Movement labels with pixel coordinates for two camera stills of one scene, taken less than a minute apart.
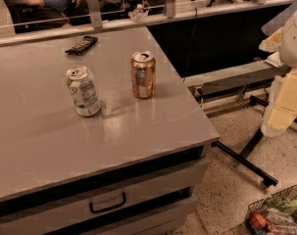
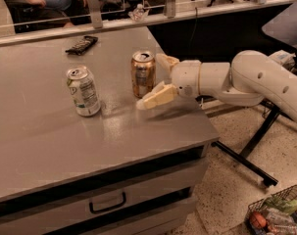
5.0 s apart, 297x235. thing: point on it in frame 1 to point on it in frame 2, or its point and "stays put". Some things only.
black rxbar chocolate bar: x=82 y=46 stays put
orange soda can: x=143 y=74 stays put
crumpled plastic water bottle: x=138 y=14 stays put
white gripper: x=294 y=38 to x=186 y=76
